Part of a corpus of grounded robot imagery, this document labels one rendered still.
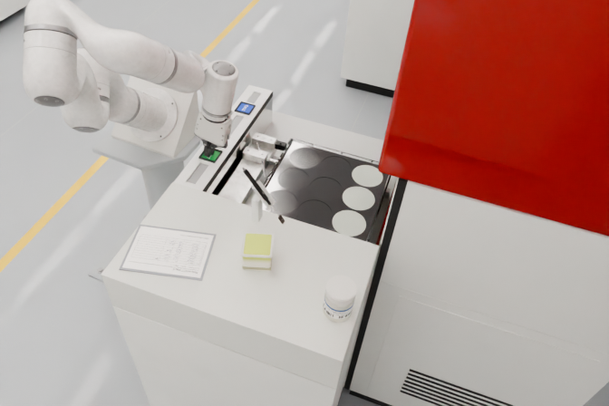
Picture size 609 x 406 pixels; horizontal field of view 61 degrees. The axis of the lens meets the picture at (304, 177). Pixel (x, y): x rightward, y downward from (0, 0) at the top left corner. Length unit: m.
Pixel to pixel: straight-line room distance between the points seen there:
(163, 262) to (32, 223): 1.63
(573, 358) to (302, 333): 0.78
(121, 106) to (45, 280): 1.23
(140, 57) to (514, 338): 1.22
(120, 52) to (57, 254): 1.76
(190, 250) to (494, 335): 0.88
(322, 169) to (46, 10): 0.92
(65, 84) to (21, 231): 1.81
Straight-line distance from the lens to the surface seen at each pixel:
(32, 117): 3.60
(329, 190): 1.61
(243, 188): 1.63
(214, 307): 1.28
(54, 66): 1.16
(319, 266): 1.34
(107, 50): 1.12
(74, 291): 2.59
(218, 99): 1.42
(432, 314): 1.59
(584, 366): 1.69
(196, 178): 1.57
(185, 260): 1.36
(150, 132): 1.88
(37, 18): 1.20
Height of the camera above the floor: 2.05
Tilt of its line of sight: 44 degrees down
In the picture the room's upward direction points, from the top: 5 degrees clockwise
